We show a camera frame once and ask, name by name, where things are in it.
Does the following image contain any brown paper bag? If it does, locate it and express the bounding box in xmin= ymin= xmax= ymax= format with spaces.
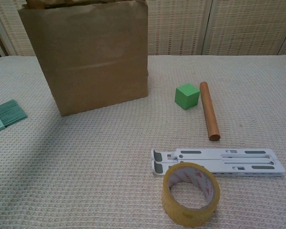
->
xmin=17 ymin=0 xmax=149 ymax=117

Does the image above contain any green cube block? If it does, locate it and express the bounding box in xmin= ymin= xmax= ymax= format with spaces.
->
xmin=174 ymin=83 xmax=201 ymax=111

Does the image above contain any brown wooden rod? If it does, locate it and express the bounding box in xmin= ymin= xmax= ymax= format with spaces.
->
xmin=199 ymin=81 xmax=221 ymax=142

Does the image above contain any beige woven tablecloth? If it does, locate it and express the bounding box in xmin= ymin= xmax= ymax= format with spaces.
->
xmin=0 ymin=55 xmax=286 ymax=229

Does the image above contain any yellowish packing tape roll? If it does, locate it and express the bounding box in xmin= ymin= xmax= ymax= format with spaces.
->
xmin=161 ymin=162 xmax=221 ymax=228

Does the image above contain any white folding laptop stand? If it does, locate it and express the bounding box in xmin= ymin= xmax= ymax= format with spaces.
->
xmin=150 ymin=147 xmax=286 ymax=177

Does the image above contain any woven bamboo folding screen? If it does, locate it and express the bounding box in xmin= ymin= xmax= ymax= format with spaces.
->
xmin=0 ymin=0 xmax=286 ymax=57

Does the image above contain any green plastic brush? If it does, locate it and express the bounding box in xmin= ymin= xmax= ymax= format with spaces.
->
xmin=0 ymin=99 xmax=29 ymax=134

